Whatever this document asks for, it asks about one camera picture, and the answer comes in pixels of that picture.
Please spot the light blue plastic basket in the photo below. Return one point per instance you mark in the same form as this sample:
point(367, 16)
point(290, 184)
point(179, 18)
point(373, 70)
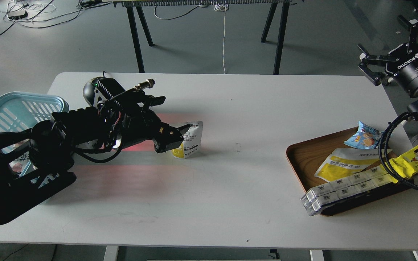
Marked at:
point(23, 110)

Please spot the blue snack packet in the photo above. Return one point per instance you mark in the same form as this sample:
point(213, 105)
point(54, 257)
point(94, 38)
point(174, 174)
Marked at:
point(366, 137)

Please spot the clear boxed snack pack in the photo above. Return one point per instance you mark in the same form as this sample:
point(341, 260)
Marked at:
point(348, 192)

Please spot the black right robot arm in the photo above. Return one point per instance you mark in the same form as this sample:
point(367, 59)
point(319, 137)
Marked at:
point(373, 66)

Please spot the wooden tray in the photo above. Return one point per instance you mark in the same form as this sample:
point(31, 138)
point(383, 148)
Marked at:
point(306, 157)

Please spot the yellow chickpea snack pouch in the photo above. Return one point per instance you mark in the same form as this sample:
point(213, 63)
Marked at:
point(192, 140)

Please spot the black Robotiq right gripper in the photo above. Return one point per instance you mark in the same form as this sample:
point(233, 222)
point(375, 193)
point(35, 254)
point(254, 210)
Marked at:
point(414, 70)

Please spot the black barcode scanner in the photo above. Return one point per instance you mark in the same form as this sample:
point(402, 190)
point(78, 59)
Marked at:
point(101, 89)

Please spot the red white snack bag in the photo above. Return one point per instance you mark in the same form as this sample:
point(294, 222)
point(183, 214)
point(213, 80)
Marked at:
point(19, 164)

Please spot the yellow white snack pouch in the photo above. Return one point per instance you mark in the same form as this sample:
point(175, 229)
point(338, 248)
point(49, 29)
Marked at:
point(343, 162)

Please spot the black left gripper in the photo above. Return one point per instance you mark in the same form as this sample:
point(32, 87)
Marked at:
point(139, 126)

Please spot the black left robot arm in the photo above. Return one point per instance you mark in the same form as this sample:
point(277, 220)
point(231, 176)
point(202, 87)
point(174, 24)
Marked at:
point(35, 164)

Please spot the black trestle table legs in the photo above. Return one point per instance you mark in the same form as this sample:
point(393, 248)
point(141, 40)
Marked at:
point(182, 37)

